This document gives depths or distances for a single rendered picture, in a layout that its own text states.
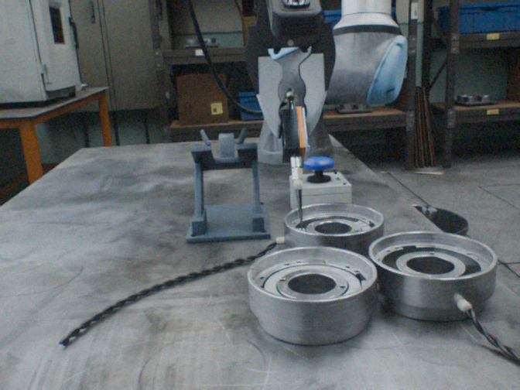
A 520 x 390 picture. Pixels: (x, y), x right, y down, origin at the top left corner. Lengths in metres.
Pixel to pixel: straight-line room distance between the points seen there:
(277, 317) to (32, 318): 0.22
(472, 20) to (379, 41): 3.45
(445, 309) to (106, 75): 4.01
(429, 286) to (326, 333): 0.09
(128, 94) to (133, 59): 0.27
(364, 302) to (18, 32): 2.40
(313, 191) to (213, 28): 3.86
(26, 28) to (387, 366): 2.42
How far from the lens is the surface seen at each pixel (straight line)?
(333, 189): 0.66
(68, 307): 0.52
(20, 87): 2.68
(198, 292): 0.50
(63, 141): 4.73
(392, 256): 0.49
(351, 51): 0.93
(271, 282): 0.45
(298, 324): 0.40
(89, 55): 4.34
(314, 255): 0.48
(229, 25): 4.46
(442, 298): 0.44
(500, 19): 4.46
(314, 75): 0.58
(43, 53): 2.65
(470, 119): 4.32
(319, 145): 1.00
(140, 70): 4.27
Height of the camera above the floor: 1.02
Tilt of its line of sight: 16 degrees down
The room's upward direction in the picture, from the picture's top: 3 degrees counter-clockwise
